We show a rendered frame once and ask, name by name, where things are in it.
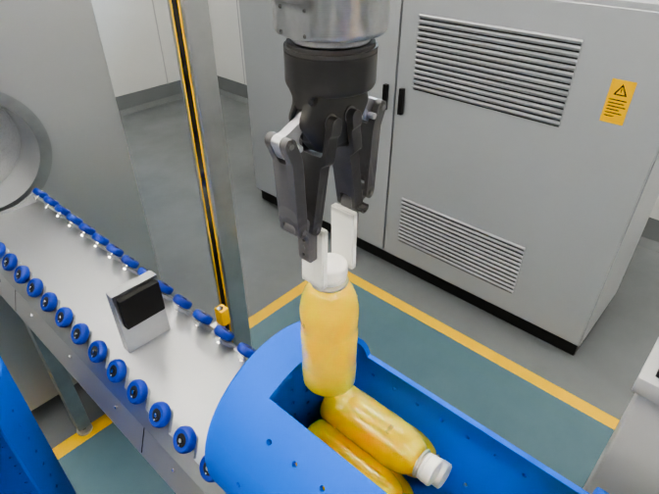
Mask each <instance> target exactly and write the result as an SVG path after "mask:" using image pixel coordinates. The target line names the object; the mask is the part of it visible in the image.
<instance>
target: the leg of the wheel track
mask: <svg viewBox="0 0 659 494"><path fill-rule="evenodd" d="M25 326H26V328H27V330H28V332H29V334H30V336H31V339H32V341H33V343H34V345H35V347H36V349H37V351H38V353H39V355H40V357H41V359H42V361H43V363H44V365H45V367H46V368H47V371H48V373H49V375H50V377H51V379H52V381H53V383H54V385H55V387H56V389H57V391H58V393H59V395H60V397H61V399H62V401H63V403H64V406H65V408H66V410H67V412H68V414H69V416H70V418H71V420H72V422H73V424H74V426H75V427H76V433H77V435H79V436H85V435H87V434H89V433H90V432H91V431H92V428H93V426H92V424H91V422H90V420H89V418H88V416H87V414H86V411H85V409H84V407H83V405H82V403H81V401H80V399H79V397H78V395H77V392H76V389H75V387H74V385H73V382H72V380H71V378H70V376H69V373H68V371H67V370H66V369H65V367H64V366H63V365H62V364H61V363H60V362H59V361H58V360H57V358H56V357H55V356H54V355H53V354H52V353H51V352H50V350H49V349H48V348H47V347H46V346H45V345H44V344H43V343H42V341H41V340H40V339H39V338H38V337H37V336H36V335H35V333H34V332H33V331H32V330H31V329H30V328H29V327H28V326H27V324H26V323H25Z"/></svg>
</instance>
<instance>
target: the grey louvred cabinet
mask: <svg viewBox="0 0 659 494"><path fill-rule="evenodd" d="M238 1H239V11H240V21H241V31H242V42H243V52H244V63H245V72H246V83H247V93H248V104H249V114H250V124H251V134H252V145H253V155H254V166H255V175H256V186H257V187H258V188H259V189H261V190H262V198H263V199H265V200H267V201H269V202H271V203H273V204H275V205H278V200H277V192H276V183H275V175H274V166H273V158H272V156H271V154H270V152H269V150H268V148H267V146H266V144H265V136H266V134H267V133H268V132H269V131H273V132H275V133H279V132H280V131H281V130H282V129H283V128H284V127H285V126H286V125H287V124H288V123H289V119H288V115H289V111H290V108H291V104H292V95H291V93H290V91H289V89H288V87H287V85H286V83H285V80H284V59H283V42H284V41H285V40H286V37H284V36H281V35H280V34H278V33H277V32H276V30H275V29H274V25H273V8H272V0H238ZM375 40H376V42H377V43H378V45H379V49H378V65H377V81H376V84H375V85H374V87H373V88H372V89H371V90H370V91H368V95H369V96H371V97H375V98H378V99H381V100H384V101H386V109H385V113H384V116H383V119H382V122H381V126H380V143H379V152H378V162H377V172H376V181H375V191H374V194H373V196H372V197H371V198H367V197H366V198H365V199H364V200H363V202H364V203H367V204H369V209H368V211H367V212H366V213H364V214H363V213H361V212H359V220H358V221H359V222H358V231H357V241H356V246H358V247H360V248H362V249H364V250H366V251H368V252H369V253H371V254H373V255H375V256H377V257H379V258H381V259H383V260H385V261H387V262H389V263H391V264H393V265H395V266H397V267H399V268H400V269H402V270H404V271H406V272H409V273H411V274H413V275H415V276H417V277H419V278H421V279H423V280H425V281H427V282H429V283H431V284H433V285H435V286H437V287H439V288H441V289H442V290H444V291H446V292H448V293H450V294H452V295H454V296H456V297H458V298H460V299H462V300H464V301H466V302H468V303H470V304H472V305H474V306H476V307H478V308H480V309H482V310H484V311H486V312H488V313H490V314H492V315H494V316H496V317H498V318H500V319H502V320H504V321H507V322H509V323H511V324H513V325H514V326H516V327H517V328H519V329H521V330H523V331H525V332H527V333H529V334H531V335H533V336H535V337H537V338H539V339H541V340H543V341H545V342H547V343H549V344H551V345H553V346H555V347H557V348H559V349H561V350H563V351H565V352H567V353H569V354H571V355H573V356H574V355H575V354H576V352H577V351H578V349H579V348H580V346H581V345H582V343H583V341H584V340H585V338H586V337H587V336H588V334H589V333H590V331H591V330H592V328H593V327H594V325H595V324H596V322H597V321H598V319H599V318H600V316H601V315H602V314H603V312H604V311H605V309H606V308H607V306H608V304H609V303H610V301H611V300H612V298H613V297H614V295H615V294H616V292H617V290H618V288H619V285H620V283H621V281H622V279H623V276H624V274H625V272H626V269H627V267H628V265H629V262H630V260H631V258H632V256H633V253H634V250H635V247H636V245H637V243H638V240H639V238H640V237H641V235H642V232H643V230H644V228H645V225H646V223H647V221H648V219H649V216H650V214H651V212H652V209H653V207H654V205H655V202H656V200H657V198H658V196H659V0H390V8H389V23H388V29H387V31H386V32H385V33H384V34H383V35H381V36H380V37H377V38H375Z"/></svg>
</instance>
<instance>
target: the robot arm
mask: <svg viewBox="0 0 659 494"><path fill-rule="evenodd" d="M272 8H273V25H274V29H275V30H276V32H277V33H278V34H280V35H281V36H284V37H286V40H285V41H284V42H283V59H284V80H285V83H286V85H287V87H288V89H289V91H290V93H291V95H292V104H291V108H290V111H289V115H288V119H289V123H288V124H287V125H286V126H285V127H284V128H283V129H282V130H281V131H280V132H279V133H275V132H273V131H269V132H268V133H267V134H266V136H265V144H266V146H267V148H268V150H269V152H270V154H271V156H272V158H273V166H274V175H275V183H276V192H277V200H278V208H279V225H280V227H281V228H282V229H284V230H286V231H288V232H290V233H291V234H293V235H295V236H297V237H298V249H299V250H298V255H299V257H300V258H301V259H302V278H303V279H305V280H307V281H308V282H310V283H312V284H313V285H315V286H317V287H318V288H320V289H322V290H324V289H326V288H327V280H328V231H327V230H326V229H324V228H322V223H323V215H324V208H325V201H326V194H327V186H328V179H329V171H330V166H331V165H332V167H333V175H334V182H335V190H336V197H337V202H338V203H341V205H339V204H337V203H334V204H332V205H331V252H332V253H335V254H338V255H340V256H342V257H344V258H345V260H346V261H347V264H348V268H350V269H351V270H353V269H354V268H355V267H356V241H357V231H358V222H359V221H358V220H359V212H361V213H363V214H364V213H366V212H367V211H368V209H369V204H367V203H364V202H363V200H364V199H365V198H366V197H367V198H371V197H372V196H373V194H374V191H375V181H376V172H377V162H378V152H379V143H380V126H381V122H382V119H383V116H384V113H385V109H386V101H384V100H381V99H378V98H375V97H371V96H369V95H368V91H370V90H371V89H372V88H373V87H374V85H375V84H376V81H377V65H378V49H379V45H378V43H377V42H376V40H375V38H377V37H380V36H381V35H383V34H384V33H385V32H386V31H387V29H388V23H389V8H390V0H272ZM361 179H362V180H364V181H365V182H364V183H363V182H361Z"/></svg>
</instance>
